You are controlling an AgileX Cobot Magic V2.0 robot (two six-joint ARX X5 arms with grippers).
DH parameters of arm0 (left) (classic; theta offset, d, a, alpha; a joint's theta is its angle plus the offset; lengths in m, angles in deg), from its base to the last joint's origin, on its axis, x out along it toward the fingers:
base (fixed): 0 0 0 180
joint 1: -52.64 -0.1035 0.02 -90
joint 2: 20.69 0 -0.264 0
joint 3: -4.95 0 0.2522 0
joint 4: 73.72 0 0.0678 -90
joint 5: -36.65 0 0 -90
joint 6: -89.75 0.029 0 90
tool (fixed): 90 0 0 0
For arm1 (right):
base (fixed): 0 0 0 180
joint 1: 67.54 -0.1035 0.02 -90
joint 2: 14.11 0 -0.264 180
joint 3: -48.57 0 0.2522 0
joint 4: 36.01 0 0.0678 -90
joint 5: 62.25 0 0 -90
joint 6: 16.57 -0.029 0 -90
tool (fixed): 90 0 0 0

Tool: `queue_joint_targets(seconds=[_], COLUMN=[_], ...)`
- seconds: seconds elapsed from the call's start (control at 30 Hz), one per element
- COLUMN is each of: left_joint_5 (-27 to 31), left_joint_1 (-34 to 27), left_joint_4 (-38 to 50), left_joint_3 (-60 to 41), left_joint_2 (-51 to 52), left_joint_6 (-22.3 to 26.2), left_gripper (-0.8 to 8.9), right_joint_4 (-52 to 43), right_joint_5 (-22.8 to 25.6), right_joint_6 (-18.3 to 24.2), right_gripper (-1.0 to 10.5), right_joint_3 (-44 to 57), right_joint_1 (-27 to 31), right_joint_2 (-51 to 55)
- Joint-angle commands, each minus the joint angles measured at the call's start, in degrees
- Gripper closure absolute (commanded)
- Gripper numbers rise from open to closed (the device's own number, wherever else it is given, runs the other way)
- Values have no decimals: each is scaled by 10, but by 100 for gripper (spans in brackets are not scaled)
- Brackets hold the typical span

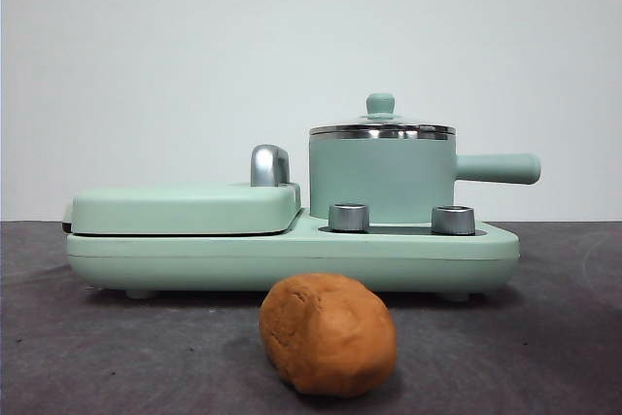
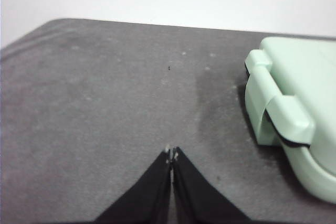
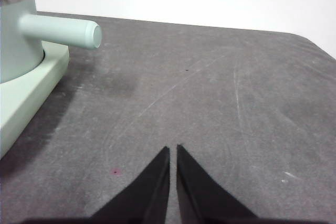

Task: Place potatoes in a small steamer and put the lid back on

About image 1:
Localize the mint green handled pot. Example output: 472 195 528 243
308 130 542 222

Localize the brown potato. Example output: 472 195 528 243
258 272 397 398

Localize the mint green griddle lid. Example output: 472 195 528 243
61 181 303 236

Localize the mint green breakfast machine base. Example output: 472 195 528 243
65 205 520 300

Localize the silver control knob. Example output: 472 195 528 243
328 202 370 232
431 204 476 235

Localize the glass pot lid green knob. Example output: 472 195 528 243
309 91 456 140

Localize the chrome griddle lid handle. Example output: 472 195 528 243
250 144 293 188

